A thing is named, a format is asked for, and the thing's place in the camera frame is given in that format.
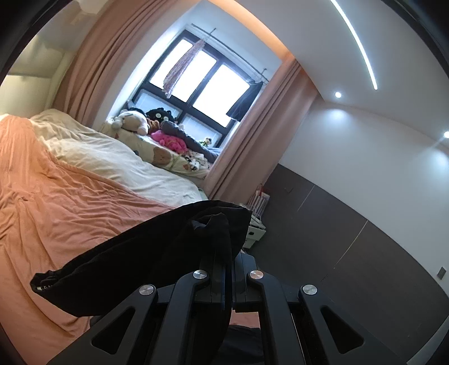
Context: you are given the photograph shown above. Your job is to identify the metal clothes rail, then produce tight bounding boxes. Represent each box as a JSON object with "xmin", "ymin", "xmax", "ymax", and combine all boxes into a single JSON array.
[{"xmin": 191, "ymin": 24, "xmax": 269, "ymax": 83}]

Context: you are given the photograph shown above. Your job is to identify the floral hanging garment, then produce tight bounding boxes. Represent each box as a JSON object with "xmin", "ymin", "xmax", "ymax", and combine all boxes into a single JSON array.
[{"xmin": 163, "ymin": 38, "xmax": 207, "ymax": 99}]

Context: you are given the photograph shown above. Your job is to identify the white plush bear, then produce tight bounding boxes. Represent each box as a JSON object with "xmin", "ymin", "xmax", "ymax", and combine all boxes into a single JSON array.
[{"xmin": 109, "ymin": 109, "xmax": 150, "ymax": 136}]

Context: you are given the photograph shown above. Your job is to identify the white padded headboard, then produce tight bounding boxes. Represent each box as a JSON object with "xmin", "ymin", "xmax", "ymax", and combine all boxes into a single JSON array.
[{"xmin": 0, "ymin": 74, "xmax": 57, "ymax": 116}]

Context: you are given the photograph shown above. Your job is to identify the black pants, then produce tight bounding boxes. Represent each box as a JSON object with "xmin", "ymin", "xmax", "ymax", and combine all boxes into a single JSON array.
[{"xmin": 30, "ymin": 200, "xmax": 253, "ymax": 337}]

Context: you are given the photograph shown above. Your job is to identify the pink cloth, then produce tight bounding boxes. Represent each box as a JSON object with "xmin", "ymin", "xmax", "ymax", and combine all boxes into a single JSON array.
[{"xmin": 151, "ymin": 130, "xmax": 188, "ymax": 153}]

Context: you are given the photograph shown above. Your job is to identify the dark hanging garment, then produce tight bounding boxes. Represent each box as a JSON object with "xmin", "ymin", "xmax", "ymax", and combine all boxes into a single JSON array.
[{"xmin": 226, "ymin": 81, "xmax": 263, "ymax": 122}]

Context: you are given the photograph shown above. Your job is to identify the bear print cushion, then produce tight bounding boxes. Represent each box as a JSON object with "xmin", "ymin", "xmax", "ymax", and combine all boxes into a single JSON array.
[{"xmin": 102, "ymin": 121, "xmax": 214, "ymax": 179}]

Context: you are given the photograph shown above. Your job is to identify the black framed window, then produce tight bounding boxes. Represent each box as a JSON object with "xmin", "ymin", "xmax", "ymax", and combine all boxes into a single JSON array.
[{"xmin": 128, "ymin": 30, "xmax": 265, "ymax": 148}]

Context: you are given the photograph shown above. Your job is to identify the pink curtain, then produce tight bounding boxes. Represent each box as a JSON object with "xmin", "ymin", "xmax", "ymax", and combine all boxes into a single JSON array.
[
  {"xmin": 52, "ymin": 0, "xmax": 211, "ymax": 130},
  {"xmin": 203, "ymin": 58, "xmax": 316, "ymax": 207}
]

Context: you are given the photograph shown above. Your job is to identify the black plush toy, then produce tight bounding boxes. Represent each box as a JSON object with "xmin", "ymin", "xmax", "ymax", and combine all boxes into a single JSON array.
[{"xmin": 145, "ymin": 107, "xmax": 174, "ymax": 122}]

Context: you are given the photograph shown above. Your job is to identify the white nightstand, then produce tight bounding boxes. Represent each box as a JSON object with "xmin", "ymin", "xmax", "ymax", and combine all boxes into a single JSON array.
[{"xmin": 242, "ymin": 214, "xmax": 267, "ymax": 250}]

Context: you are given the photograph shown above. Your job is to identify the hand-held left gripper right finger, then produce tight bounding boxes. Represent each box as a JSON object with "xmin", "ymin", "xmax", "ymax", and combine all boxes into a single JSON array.
[{"xmin": 232, "ymin": 251, "xmax": 407, "ymax": 365}]

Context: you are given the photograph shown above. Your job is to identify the bed with orange sheet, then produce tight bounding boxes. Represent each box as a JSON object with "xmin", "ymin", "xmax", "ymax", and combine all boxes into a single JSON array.
[{"xmin": 0, "ymin": 109, "xmax": 211, "ymax": 355}]

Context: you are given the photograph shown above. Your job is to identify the striped gift bag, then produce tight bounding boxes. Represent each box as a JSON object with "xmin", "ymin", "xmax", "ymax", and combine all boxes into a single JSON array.
[{"xmin": 247, "ymin": 184, "xmax": 271, "ymax": 215}]

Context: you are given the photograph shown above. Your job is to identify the dark grey cloth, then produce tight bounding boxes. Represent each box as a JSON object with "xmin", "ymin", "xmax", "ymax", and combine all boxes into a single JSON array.
[{"xmin": 159, "ymin": 119, "xmax": 221, "ymax": 164}]

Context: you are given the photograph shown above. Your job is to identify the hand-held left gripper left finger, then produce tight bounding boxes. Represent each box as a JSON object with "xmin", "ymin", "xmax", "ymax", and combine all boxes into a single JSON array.
[{"xmin": 45, "ymin": 246, "xmax": 227, "ymax": 365}]

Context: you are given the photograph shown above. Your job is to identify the cream duvet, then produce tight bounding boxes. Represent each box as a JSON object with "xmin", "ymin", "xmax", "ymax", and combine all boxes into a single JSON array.
[{"xmin": 30, "ymin": 109, "xmax": 204, "ymax": 206}]

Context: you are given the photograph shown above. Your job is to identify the ceiling light strip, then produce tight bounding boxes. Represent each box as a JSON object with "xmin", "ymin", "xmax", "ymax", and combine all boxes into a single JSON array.
[{"xmin": 330, "ymin": 0, "xmax": 379, "ymax": 90}]

